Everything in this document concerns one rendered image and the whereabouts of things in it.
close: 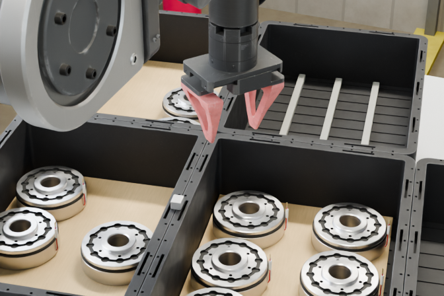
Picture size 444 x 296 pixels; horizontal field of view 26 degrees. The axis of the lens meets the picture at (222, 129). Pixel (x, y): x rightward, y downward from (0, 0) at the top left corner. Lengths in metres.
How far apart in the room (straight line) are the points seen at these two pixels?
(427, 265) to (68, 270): 0.49
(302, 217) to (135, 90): 0.47
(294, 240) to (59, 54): 0.90
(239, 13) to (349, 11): 2.90
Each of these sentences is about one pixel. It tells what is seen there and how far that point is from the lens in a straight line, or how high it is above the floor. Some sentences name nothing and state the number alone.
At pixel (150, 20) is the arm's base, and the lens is 0.60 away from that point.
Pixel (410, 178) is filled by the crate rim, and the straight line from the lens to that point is 1.34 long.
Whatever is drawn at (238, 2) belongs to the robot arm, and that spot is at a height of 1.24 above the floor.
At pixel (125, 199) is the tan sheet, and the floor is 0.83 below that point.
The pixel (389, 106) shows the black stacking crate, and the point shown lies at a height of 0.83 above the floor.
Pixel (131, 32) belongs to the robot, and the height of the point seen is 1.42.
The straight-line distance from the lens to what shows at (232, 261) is 1.30.
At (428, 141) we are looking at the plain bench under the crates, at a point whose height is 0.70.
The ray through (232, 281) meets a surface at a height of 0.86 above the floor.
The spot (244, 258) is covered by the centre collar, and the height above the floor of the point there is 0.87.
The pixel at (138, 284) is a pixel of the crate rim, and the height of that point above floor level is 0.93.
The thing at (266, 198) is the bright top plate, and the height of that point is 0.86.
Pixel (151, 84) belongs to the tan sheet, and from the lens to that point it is 1.76.
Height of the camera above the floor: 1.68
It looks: 31 degrees down
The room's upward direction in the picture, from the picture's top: straight up
